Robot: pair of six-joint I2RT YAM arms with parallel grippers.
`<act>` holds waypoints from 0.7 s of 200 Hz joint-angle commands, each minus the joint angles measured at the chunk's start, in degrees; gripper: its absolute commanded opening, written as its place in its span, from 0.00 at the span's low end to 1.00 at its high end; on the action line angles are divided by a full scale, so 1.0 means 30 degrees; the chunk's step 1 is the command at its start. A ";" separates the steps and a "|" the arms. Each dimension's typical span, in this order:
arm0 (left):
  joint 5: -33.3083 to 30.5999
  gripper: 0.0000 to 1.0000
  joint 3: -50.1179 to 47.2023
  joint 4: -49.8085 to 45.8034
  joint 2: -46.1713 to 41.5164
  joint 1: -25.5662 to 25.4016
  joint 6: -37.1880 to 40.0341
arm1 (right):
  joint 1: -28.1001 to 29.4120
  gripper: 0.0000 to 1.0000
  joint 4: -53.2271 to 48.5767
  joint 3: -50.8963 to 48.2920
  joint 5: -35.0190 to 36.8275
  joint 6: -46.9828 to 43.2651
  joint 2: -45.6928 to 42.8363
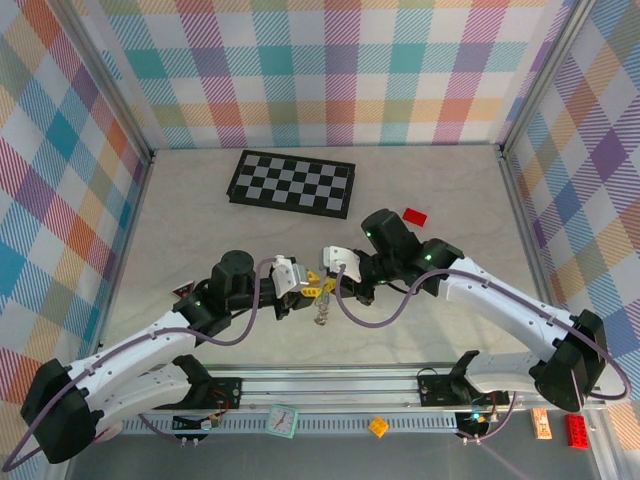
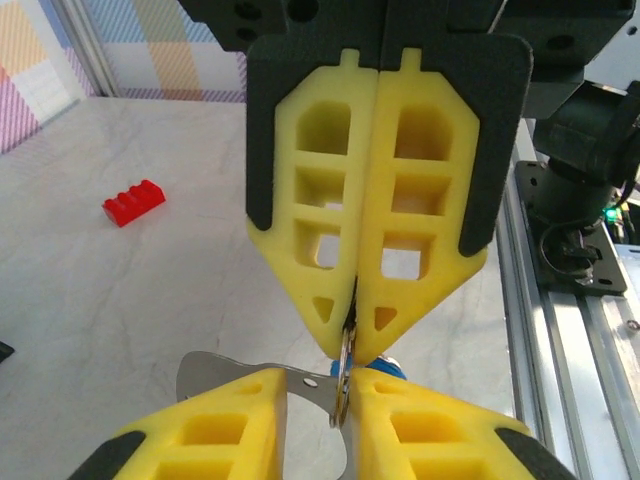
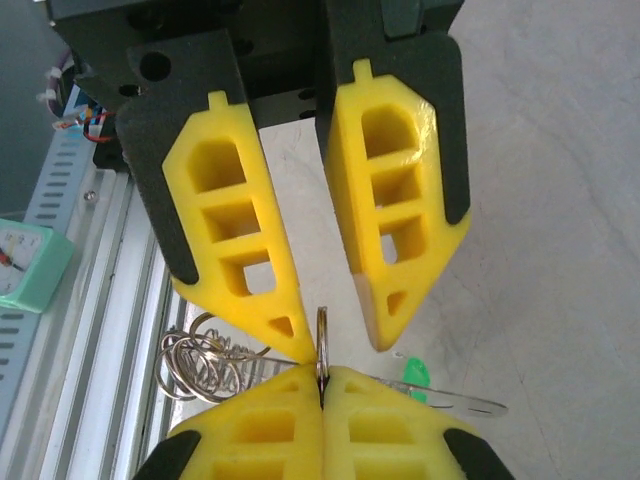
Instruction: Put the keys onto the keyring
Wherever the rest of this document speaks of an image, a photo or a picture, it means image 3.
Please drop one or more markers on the mint green alarm clock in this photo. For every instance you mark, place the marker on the mint green alarm clock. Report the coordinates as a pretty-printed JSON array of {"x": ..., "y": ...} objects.
[{"x": 35, "y": 265}]

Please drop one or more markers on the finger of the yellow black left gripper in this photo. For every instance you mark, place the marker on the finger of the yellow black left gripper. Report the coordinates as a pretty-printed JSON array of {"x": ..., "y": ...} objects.
[
  {"x": 350, "y": 200},
  {"x": 180, "y": 200}
]

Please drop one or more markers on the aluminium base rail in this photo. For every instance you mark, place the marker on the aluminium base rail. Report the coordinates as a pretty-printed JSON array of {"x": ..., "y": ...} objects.
[{"x": 110, "y": 350}]

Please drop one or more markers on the small key with green tag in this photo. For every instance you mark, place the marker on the small key with green tag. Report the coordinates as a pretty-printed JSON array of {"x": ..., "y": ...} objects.
[{"x": 417, "y": 372}]

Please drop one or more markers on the metal keyring with rings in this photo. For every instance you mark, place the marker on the metal keyring with rings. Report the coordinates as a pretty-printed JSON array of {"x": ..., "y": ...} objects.
[{"x": 210, "y": 370}]

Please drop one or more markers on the stained yellow right gripper right finger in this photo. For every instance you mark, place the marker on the stained yellow right gripper right finger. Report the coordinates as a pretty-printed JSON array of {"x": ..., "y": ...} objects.
[{"x": 400, "y": 440}]

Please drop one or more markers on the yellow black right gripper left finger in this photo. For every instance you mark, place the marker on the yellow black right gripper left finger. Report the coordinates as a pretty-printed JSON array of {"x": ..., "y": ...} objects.
[{"x": 250, "y": 440}]

